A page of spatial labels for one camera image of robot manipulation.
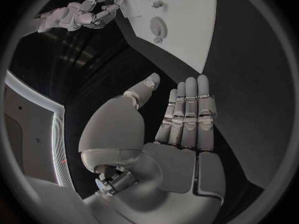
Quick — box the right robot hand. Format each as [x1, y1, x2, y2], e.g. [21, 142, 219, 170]
[66, 0, 127, 31]

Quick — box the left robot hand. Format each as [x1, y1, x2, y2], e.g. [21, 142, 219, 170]
[78, 72, 226, 224]

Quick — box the white task board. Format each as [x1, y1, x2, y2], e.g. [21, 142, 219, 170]
[113, 0, 219, 75]

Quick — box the grey peg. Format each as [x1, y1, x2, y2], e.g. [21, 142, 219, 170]
[150, 0, 165, 9]

